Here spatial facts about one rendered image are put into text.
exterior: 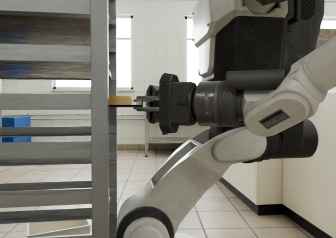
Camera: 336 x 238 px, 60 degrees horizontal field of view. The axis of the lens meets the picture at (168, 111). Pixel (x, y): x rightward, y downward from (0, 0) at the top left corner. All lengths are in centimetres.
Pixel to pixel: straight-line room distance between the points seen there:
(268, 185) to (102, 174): 175
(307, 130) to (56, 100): 64
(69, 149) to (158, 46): 469
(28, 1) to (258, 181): 186
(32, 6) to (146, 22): 473
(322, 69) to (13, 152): 54
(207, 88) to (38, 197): 37
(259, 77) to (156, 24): 483
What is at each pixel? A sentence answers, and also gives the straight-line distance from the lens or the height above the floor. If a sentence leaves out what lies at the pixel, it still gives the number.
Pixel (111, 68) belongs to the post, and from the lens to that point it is 100.
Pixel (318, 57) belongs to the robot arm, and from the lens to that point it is 49.
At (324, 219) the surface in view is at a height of 16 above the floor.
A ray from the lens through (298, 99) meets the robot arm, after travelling 48.
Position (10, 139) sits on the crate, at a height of 29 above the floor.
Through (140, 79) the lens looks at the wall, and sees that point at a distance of 513.
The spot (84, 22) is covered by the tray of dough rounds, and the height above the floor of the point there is 95.
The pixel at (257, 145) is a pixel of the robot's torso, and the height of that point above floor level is 68.
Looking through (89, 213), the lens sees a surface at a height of 42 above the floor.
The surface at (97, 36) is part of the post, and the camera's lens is 55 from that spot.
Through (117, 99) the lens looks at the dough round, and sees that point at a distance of 60.
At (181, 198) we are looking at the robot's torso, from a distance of 77.
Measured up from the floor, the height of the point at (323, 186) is 34.
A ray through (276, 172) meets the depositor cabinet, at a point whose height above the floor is 31.
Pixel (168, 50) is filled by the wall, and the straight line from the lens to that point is 520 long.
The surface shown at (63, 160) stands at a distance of 102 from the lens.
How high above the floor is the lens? 77
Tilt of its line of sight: 1 degrees down
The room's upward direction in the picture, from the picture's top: straight up
